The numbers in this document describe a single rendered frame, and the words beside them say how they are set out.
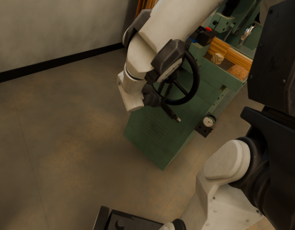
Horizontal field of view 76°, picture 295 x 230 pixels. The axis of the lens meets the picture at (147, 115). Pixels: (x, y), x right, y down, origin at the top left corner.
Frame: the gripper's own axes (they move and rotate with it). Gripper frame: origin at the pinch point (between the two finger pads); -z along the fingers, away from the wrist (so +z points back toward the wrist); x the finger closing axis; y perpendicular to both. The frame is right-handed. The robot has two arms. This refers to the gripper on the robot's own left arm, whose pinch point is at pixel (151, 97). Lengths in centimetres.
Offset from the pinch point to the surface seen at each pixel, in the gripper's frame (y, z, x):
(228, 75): 26.5, -12.5, 23.3
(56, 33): -1, -48, -127
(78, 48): -4, -81, -129
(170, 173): -49, -60, 23
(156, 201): -63, -38, 26
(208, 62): 27.7, -12.5, 12.1
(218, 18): 48, -14, 5
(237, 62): 36.3, -24.9, 22.7
